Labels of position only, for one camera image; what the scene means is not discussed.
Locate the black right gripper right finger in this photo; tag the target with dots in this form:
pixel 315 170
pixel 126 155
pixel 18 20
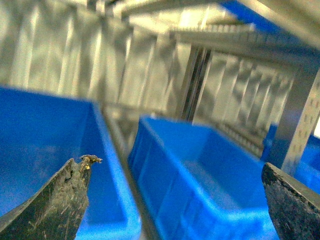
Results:
pixel 294 208

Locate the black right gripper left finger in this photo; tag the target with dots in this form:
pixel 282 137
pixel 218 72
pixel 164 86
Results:
pixel 56 210

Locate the blue plastic bin centre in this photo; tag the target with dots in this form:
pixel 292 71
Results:
pixel 38 134

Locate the blue ribbed plastic bin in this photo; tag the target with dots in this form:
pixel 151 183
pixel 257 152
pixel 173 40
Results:
pixel 197 184

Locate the perforated steel rack post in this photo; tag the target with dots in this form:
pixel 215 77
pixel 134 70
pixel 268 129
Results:
pixel 299 117

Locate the steel divider rail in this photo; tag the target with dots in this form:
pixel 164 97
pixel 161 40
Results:
pixel 123 126

